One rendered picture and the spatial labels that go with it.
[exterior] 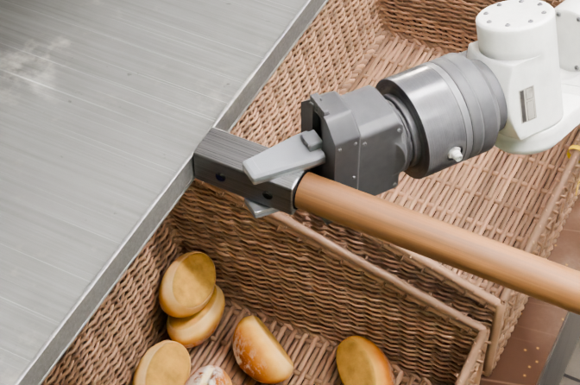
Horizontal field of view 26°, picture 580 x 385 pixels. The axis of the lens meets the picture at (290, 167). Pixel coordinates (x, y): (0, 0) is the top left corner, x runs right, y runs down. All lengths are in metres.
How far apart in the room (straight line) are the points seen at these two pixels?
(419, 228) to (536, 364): 0.74
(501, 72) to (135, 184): 0.31
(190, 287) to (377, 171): 0.61
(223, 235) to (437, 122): 0.62
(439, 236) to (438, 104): 0.12
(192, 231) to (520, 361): 0.45
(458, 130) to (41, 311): 0.35
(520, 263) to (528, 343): 0.75
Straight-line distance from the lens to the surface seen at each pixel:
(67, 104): 1.09
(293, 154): 0.98
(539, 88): 1.06
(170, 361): 1.57
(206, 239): 1.60
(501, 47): 1.04
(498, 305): 1.52
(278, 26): 1.15
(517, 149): 1.08
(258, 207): 1.00
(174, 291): 1.56
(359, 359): 1.56
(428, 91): 1.01
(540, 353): 1.68
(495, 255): 0.94
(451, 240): 0.94
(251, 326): 1.58
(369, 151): 0.99
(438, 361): 1.58
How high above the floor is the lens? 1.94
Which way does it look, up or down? 47 degrees down
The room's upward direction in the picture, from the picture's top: straight up
